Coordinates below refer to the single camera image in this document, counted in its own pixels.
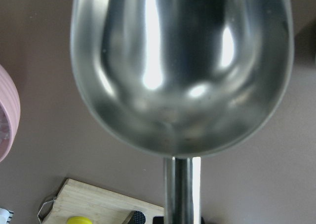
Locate bamboo cutting board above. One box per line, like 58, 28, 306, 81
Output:
38, 179, 164, 224

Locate pink bowl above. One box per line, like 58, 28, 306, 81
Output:
0, 65, 21, 162

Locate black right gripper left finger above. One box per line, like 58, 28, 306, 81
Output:
152, 216, 164, 224

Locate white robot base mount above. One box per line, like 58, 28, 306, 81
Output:
0, 208, 14, 224

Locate steel muddler black tip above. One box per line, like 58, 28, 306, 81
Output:
123, 211, 146, 224

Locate half lemon slice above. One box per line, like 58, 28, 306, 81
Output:
66, 216, 92, 224

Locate stainless steel ice scoop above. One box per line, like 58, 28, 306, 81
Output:
71, 0, 294, 224

